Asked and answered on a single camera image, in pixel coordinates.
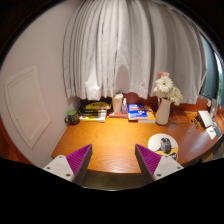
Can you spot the white paper sheet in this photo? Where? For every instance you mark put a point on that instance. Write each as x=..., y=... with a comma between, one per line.
x=210, y=132

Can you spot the cream tumbler with lid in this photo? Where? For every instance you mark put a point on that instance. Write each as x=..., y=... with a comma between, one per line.
x=117, y=104

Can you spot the white ceramic vase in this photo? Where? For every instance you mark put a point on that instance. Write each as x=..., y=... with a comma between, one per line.
x=163, y=113

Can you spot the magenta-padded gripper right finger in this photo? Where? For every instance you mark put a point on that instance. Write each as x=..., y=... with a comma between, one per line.
x=166, y=165

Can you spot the white yellow round mouse pad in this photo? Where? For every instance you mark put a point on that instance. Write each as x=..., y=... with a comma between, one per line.
x=154, y=141

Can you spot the clear spray bottle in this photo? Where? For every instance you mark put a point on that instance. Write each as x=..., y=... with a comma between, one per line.
x=124, y=108

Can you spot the red book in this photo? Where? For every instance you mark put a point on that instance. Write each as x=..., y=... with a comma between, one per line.
x=116, y=115

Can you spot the blue grey window curtain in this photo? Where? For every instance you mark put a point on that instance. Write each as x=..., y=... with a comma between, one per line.
x=211, y=73

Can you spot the orange book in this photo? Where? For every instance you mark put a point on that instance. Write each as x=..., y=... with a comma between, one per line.
x=150, y=116

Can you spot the white laptop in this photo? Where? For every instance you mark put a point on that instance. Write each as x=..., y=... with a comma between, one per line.
x=205, y=118

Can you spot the blue book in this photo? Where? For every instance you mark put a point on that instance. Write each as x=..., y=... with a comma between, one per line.
x=136, y=111

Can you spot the white flower bunch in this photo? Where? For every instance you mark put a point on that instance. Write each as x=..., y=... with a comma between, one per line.
x=165, y=86

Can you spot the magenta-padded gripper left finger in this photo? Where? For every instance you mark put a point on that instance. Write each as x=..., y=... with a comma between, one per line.
x=59, y=165

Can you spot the dark mug with green inside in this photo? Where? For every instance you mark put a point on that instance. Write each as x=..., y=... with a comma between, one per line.
x=72, y=117

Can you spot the grey black computer mouse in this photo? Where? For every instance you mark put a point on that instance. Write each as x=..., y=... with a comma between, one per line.
x=165, y=145

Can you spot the white curtain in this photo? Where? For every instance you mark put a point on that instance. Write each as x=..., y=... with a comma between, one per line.
x=133, y=46

